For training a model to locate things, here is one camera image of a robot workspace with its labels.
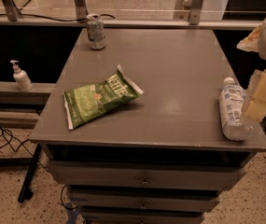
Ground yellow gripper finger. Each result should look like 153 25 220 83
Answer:
236 25 261 52
244 69 266 121

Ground clear blue-label plastic bottle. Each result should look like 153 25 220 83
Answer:
218 77 254 141

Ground white pump dispenser bottle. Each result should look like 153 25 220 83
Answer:
10 60 33 91

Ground grey drawer cabinet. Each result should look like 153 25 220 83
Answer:
31 29 266 224

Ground dented soda can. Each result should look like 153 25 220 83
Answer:
86 14 105 50

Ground green chip bag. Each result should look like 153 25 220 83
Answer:
63 65 144 130

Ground black metal stand leg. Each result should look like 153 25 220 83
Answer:
18 144 41 203

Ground metal railing frame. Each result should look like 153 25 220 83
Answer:
0 0 262 30

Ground black cable on ledge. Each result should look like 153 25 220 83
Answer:
0 12 116 22

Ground black floor cables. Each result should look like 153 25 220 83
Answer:
0 91 35 157

